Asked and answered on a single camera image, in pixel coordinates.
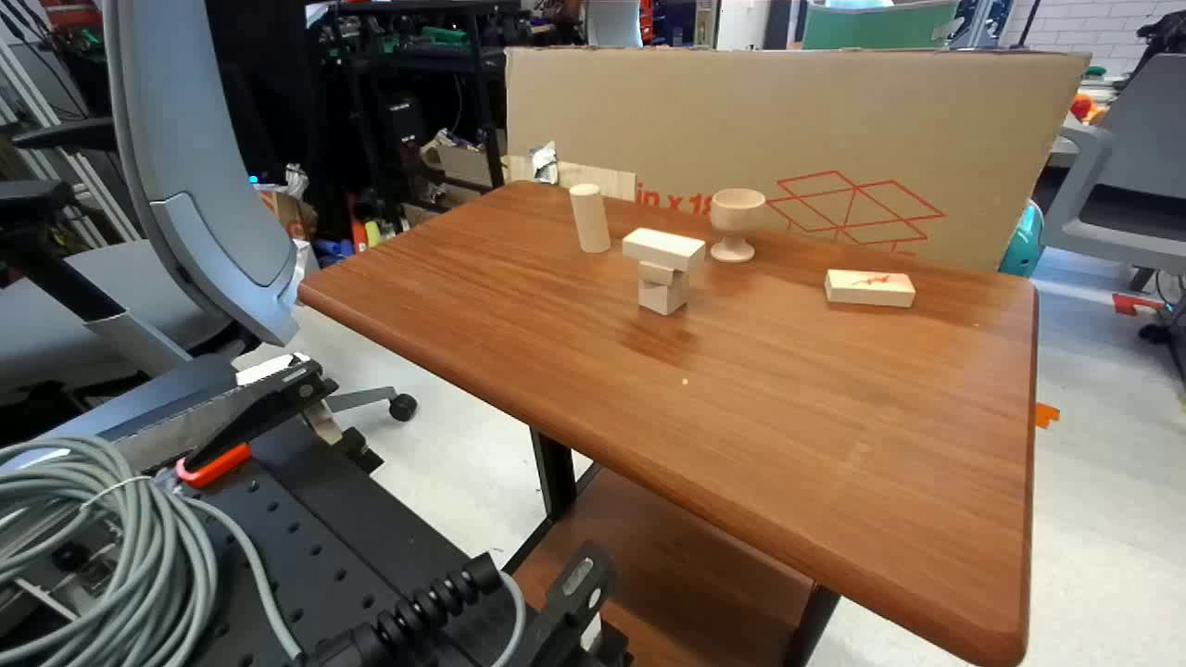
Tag upright wooden support block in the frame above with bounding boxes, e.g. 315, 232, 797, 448
633, 257, 692, 318

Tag black table leg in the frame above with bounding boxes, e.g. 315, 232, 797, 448
530, 427, 581, 524

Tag black shelf rack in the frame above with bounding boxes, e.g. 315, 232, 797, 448
308, 0, 530, 239

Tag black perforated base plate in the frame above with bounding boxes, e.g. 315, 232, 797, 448
160, 419, 633, 667

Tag teal ball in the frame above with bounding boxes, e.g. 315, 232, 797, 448
999, 195, 1053, 280

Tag grey office chair black armrests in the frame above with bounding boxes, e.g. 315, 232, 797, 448
0, 116, 422, 427

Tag large cardboard box red print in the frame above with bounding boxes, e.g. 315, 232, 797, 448
502, 44, 1092, 276

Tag wooden wine cup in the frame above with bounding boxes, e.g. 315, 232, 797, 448
708, 186, 770, 267

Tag wooden block red writing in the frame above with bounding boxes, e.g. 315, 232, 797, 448
822, 267, 918, 312

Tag wooden cylinder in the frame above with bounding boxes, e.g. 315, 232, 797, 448
567, 181, 616, 258

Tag grey cable bundle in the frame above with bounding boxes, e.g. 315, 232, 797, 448
0, 432, 308, 667

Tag green board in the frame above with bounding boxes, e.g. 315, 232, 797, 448
797, 0, 965, 57

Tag black clamp orange handle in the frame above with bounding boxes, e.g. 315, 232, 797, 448
172, 358, 343, 494

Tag flat rectangular wooden block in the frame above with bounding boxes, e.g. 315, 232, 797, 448
621, 226, 708, 273

